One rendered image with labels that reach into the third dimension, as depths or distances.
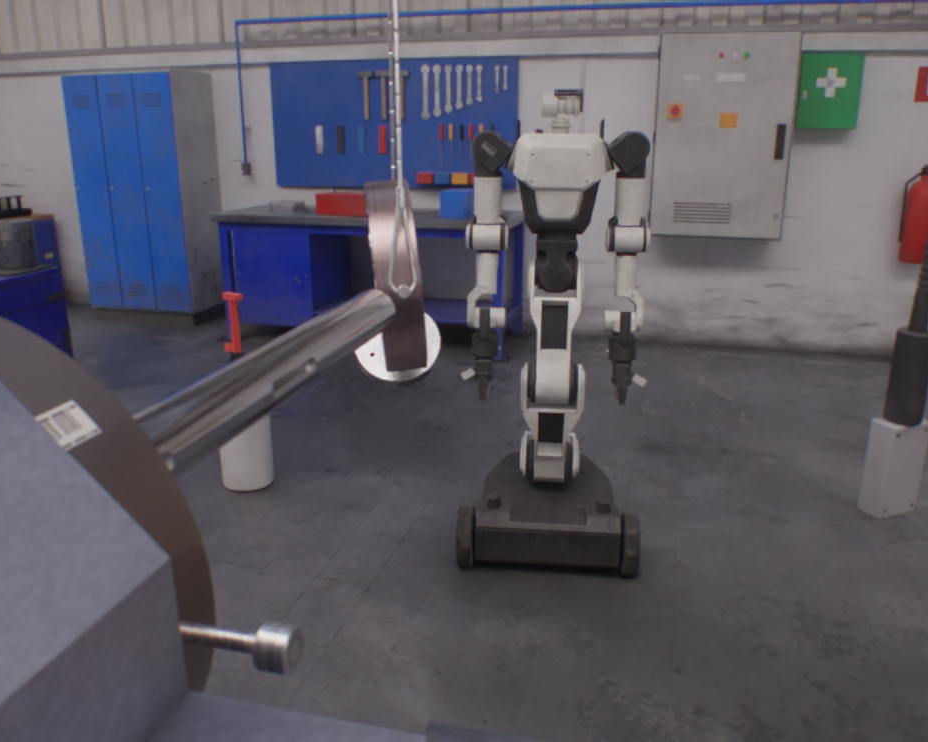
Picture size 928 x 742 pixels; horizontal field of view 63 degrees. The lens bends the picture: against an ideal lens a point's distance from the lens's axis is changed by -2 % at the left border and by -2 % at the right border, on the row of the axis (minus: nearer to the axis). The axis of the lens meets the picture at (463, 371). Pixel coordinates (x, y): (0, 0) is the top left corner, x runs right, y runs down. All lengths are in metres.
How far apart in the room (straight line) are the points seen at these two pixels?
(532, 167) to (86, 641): 2.15
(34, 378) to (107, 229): 5.82
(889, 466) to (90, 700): 0.94
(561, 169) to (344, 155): 3.53
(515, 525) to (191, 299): 3.99
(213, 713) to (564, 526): 2.14
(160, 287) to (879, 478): 5.50
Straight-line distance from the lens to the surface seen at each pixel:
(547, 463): 2.64
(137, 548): 0.38
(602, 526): 2.51
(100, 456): 0.48
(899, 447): 1.09
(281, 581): 2.62
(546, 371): 2.42
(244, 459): 3.17
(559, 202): 2.40
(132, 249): 6.20
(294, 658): 0.48
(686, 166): 5.02
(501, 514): 2.51
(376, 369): 1.78
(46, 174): 7.31
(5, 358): 0.51
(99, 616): 0.35
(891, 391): 1.08
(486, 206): 2.47
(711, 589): 2.63
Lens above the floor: 1.37
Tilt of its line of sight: 17 degrees down
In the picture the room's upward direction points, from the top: straight up
